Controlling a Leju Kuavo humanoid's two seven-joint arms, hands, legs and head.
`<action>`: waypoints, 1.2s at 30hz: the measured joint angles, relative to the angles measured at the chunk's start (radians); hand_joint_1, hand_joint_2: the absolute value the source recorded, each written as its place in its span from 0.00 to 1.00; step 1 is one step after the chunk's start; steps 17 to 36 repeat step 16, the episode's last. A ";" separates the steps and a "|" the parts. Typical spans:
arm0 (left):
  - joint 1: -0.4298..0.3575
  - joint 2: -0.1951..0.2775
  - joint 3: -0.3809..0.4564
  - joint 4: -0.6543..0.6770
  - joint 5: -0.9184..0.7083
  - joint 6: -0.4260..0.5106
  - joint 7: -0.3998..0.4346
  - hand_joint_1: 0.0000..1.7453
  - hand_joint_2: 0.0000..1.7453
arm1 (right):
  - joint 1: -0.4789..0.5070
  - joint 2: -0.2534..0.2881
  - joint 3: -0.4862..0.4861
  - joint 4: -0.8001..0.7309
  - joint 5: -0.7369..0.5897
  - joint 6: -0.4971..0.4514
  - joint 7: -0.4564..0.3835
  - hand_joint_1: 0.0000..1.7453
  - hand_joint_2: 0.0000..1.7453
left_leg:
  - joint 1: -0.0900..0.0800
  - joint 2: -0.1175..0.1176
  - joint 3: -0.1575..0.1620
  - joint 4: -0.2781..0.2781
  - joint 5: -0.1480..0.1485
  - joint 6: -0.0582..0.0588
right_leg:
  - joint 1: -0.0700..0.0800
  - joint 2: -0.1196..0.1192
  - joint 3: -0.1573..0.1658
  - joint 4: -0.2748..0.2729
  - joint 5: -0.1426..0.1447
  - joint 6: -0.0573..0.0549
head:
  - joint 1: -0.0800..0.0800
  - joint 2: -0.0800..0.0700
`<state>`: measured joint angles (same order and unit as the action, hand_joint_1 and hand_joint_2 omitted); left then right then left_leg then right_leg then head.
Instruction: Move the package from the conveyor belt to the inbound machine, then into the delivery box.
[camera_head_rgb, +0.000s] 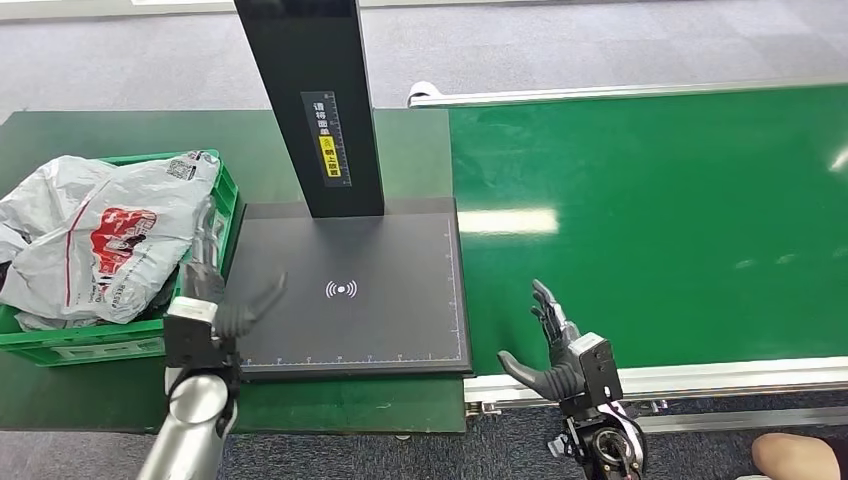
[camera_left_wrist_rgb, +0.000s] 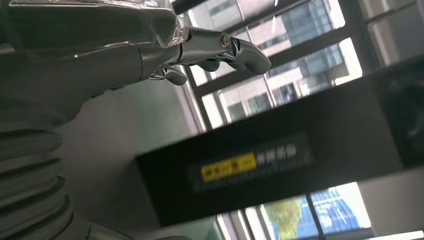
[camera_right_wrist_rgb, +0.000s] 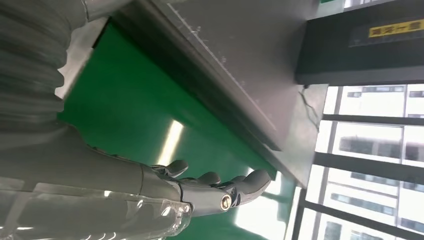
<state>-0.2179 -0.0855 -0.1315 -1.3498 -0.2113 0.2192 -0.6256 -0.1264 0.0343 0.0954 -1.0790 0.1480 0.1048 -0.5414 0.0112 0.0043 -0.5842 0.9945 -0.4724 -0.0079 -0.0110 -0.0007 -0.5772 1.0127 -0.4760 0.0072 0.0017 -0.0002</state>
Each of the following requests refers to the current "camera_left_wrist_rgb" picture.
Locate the dark window frame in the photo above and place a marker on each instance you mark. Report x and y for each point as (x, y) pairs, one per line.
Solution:
(232, 78)

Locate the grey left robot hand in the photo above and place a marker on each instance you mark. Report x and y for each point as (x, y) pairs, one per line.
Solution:
(82, 49)

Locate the black inbound machine column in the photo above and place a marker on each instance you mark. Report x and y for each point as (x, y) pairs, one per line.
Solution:
(348, 126)

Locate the yellow and grey column label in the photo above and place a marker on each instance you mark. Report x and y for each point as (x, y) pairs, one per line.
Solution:
(228, 167)

